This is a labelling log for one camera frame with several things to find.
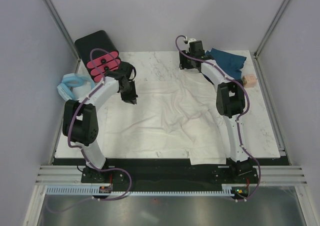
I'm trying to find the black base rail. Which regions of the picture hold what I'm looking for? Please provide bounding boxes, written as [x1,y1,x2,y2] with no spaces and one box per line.
[53,156,290,201]

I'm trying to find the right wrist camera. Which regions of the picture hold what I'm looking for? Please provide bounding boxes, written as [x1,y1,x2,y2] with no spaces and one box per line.
[183,37,197,44]

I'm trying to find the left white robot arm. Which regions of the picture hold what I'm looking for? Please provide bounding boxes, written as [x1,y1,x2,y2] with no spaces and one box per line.
[62,62,138,182]

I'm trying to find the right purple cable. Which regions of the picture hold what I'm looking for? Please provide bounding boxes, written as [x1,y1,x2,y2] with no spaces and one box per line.
[174,35,262,203]

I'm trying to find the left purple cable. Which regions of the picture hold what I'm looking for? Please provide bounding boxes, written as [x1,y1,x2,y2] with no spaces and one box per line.
[44,48,133,213]

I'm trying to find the folded teal t shirt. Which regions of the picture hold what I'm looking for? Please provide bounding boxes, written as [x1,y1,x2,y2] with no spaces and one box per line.
[205,48,247,80]

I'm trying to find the white slotted cable duct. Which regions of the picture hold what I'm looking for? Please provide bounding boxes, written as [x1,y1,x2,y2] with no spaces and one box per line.
[45,183,234,196]

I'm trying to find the black pink drawer box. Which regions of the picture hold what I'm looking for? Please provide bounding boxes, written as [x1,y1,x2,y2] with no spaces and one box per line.
[74,30,121,83]

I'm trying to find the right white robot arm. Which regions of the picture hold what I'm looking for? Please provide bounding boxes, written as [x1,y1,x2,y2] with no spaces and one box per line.
[175,35,253,183]

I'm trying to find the small pink cube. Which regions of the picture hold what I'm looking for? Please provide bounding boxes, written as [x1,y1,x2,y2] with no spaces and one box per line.
[242,74,257,88]

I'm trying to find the white t shirt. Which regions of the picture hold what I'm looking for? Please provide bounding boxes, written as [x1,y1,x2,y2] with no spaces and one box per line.
[101,72,226,165]

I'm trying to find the purple cable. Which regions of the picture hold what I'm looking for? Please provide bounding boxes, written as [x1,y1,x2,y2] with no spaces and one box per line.
[174,35,262,203]
[44,48,133,213]

